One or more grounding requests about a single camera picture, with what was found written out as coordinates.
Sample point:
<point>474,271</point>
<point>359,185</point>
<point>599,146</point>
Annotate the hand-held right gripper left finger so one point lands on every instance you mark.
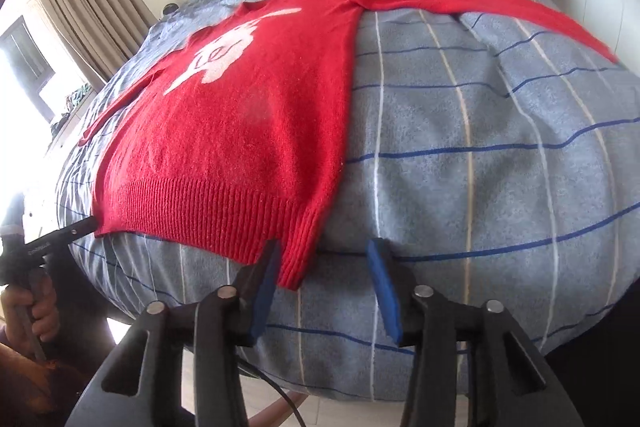
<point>264,279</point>

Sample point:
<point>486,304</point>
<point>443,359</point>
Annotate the small round bedside device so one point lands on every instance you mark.
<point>170,7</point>

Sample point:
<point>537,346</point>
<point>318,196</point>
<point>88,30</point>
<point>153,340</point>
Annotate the red knitted sweater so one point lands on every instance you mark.
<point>225,132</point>

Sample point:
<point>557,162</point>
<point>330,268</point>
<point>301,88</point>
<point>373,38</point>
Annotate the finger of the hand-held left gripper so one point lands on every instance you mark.
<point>65,234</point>

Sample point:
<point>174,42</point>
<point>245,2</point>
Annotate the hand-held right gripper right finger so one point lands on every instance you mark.
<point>384,292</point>

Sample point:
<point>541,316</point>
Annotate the person's left hand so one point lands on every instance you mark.
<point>44,313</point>

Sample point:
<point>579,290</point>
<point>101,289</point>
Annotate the blue plaid duvet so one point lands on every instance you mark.
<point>450,157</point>

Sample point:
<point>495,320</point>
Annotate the window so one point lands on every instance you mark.
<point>25,57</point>

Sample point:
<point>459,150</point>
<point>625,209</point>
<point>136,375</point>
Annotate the white windowsill cabinet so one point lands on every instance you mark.
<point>70,127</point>

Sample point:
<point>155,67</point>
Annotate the pile of clothes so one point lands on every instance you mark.
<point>80,97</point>

